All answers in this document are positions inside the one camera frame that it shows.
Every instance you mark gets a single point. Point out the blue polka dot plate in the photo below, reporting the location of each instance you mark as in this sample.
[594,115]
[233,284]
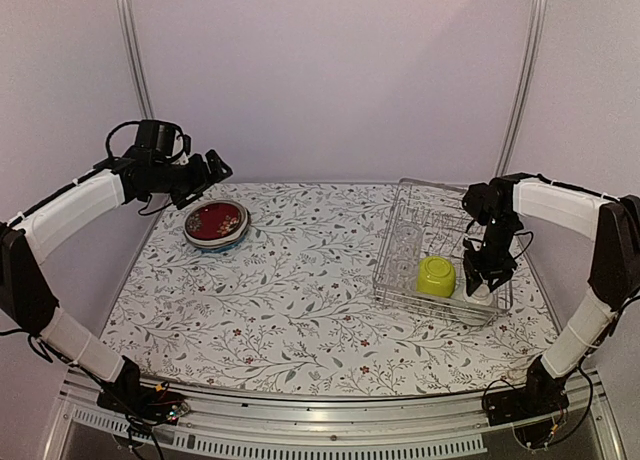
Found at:
[218,248]

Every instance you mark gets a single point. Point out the wire dish rack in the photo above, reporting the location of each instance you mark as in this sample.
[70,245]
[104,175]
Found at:
[437,209]

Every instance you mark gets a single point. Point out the pale green flower plate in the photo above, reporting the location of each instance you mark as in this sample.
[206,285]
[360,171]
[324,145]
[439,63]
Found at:
[218,240]

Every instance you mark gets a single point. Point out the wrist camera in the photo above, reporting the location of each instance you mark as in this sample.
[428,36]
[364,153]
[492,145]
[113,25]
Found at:
[480,202]
[159,136]

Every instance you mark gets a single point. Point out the lime green bowl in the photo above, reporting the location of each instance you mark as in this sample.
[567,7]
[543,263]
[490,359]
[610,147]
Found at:
[437,276]

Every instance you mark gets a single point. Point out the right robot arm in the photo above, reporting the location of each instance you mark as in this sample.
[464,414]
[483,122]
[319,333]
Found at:
[607,228]

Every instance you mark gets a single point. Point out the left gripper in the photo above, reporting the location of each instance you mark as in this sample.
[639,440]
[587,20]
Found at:
[203,177]

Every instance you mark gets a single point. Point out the floral tablecloth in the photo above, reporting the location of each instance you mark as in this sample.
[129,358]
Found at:
[292,308]

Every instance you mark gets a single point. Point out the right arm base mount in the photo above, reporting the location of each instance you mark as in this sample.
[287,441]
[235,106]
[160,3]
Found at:
[541,405]

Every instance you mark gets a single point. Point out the dark red patterned plate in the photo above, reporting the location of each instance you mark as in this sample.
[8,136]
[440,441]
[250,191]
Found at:
[215,222]

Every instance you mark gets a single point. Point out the white cream plate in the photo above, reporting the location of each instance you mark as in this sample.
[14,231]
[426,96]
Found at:
[240,230]

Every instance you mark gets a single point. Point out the clear glass cup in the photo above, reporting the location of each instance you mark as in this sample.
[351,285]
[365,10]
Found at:
[402,274]
[407,239]

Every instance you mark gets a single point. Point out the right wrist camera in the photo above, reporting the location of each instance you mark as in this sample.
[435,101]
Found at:
[480,202]

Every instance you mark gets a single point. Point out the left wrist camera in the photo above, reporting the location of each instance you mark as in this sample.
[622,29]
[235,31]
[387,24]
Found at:
[159,136]

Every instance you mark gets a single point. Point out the front aluminium rail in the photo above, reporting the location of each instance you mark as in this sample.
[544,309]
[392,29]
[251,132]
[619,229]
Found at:
[236,424]

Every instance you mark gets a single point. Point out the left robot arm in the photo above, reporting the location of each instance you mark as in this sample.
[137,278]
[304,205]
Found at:
[28,242]

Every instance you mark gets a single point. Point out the white small bowl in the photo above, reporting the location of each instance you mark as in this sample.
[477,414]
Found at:
[480,299]

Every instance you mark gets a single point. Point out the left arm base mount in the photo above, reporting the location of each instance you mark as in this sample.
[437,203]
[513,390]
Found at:
[156,404]

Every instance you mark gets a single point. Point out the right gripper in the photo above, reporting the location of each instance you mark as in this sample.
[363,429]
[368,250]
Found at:
[473,268]

